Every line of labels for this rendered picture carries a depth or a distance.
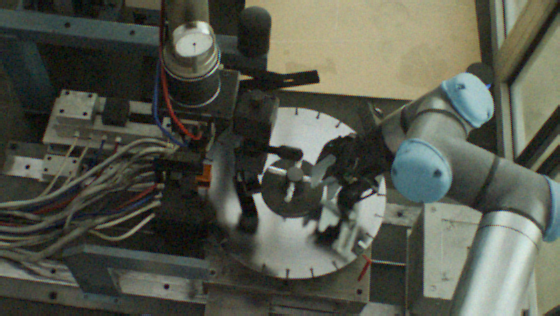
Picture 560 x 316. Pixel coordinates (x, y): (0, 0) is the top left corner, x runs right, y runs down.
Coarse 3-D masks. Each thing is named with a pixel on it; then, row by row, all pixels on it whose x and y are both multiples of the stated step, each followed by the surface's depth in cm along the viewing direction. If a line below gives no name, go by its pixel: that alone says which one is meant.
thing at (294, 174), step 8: (272, 168) 119; (296, 168) 119; (288, 176) 118; (296, 176) 118; (304, 176) 119; (288, 184) 119; (296, 184) 119; (320, 184) 118; (288, 192) 117; (288, 200) 117
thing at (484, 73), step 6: (468, 66) 111; (474, 66) 112; (480, 66) 112; (486, 66) 112; (468, 72) 111; (474, 72) 111; (480, 72) 111; (486, 72) 111; (492, 72) 111; (480, 78) 110; (486, 78) 111; (492, 78) 111; (486, 84) 110
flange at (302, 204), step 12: (288, 168) 124; (264, 180) 122; (276, 180) 122; (264, 192) 121; (276, 192) 121; (300, 192) 120; (312, 192) 122; (276, 204) 120; (288, 204) 120; (300, 204) 120; (312, 204) 121; (288, 216) 120
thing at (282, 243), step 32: (288, 128) 129; (320, 128) 129; (224, 160) 125; (224, 192) 122; (384, 192) 123; (224, 224) 119; (256, 224) 119; (288, 224) 120; (320, 224) 120; (352, 224) 120; (256, 256) 117; (288, 256) 117; (320, 256) 117; (352, 256) 117
